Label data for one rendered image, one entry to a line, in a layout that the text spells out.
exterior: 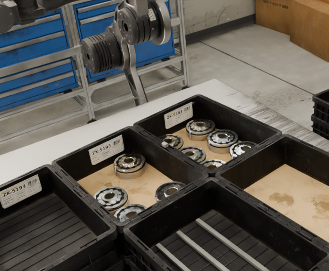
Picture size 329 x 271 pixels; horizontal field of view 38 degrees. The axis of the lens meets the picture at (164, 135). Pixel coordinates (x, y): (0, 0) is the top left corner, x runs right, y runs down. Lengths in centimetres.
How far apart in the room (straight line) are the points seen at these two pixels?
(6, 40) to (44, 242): 202
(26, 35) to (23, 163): 141
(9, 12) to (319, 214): 91
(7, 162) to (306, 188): 116
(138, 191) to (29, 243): 34
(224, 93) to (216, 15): 274
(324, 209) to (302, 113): 214
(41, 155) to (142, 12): 70
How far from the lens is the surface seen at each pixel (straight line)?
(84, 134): 203
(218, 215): 132
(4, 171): 193
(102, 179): 151
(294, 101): 361
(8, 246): 138
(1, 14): 100
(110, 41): 228
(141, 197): 141
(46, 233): 138
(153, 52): 359
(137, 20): 179
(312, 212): 134
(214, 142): 156
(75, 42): 329
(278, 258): 121
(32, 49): 324
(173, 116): 166
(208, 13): 484
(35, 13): 109
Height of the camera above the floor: 171
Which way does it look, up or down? 32 degrees down
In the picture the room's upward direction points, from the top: 7 degrees counter-clockwise
